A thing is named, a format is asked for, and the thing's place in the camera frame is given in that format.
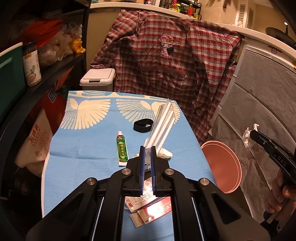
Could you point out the clear plastic bag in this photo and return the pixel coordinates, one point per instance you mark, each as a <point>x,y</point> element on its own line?
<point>53,48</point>

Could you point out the grey cover cloth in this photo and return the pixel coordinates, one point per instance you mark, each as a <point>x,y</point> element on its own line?
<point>254,97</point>

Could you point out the red and white box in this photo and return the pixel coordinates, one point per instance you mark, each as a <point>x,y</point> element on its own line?
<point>159,208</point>

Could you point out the blue printed tablecloth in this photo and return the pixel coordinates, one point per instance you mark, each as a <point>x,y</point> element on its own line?
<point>92,166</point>

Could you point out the pink plastic bucket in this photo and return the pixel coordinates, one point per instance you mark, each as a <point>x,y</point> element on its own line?
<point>219,166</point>

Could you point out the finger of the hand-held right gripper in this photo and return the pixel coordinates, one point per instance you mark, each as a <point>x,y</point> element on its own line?
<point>261,141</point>

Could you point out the white sachet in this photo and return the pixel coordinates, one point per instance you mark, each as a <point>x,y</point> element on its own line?
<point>138,219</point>

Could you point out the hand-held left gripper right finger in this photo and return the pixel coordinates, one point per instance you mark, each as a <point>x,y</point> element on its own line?
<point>152,171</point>

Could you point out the person's right hand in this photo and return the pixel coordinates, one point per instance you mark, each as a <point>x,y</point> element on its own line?
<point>279,199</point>

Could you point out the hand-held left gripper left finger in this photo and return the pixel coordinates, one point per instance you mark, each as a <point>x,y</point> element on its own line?
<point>142,171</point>

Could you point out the yellow crinkled bag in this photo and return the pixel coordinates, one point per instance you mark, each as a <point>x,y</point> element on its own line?
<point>77,46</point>

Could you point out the white sack red print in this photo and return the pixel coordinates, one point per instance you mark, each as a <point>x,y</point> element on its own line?
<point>34,143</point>

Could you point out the black spice rack with bottles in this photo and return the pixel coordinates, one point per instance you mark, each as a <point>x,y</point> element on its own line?
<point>185,9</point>

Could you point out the white pedal bin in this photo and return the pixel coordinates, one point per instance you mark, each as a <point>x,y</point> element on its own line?
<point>97,76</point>

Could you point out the black pan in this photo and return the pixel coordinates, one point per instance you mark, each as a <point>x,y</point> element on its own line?
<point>277,34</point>

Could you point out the red cardboard box blue label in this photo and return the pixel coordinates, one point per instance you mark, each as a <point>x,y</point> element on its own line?
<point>53,104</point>

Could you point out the labelled glass jar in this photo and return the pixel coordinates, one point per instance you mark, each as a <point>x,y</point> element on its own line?
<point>31,67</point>

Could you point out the red plaid shirt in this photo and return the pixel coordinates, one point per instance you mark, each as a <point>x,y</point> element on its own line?
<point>150,69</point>

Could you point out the black shelf rack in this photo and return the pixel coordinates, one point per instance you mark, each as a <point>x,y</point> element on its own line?
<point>57,67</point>

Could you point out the red bag on shelf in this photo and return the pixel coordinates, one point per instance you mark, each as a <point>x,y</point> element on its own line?
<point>44,30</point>

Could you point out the black round lid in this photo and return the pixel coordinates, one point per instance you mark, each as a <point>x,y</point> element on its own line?
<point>143,129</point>

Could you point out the green ointment tube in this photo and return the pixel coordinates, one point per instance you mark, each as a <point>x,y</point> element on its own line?
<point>121,150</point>

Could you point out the clear packet of white straws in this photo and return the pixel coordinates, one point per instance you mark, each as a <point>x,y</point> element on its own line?
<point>161,125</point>

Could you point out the green storage box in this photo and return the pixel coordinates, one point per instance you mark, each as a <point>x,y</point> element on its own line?
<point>9,81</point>

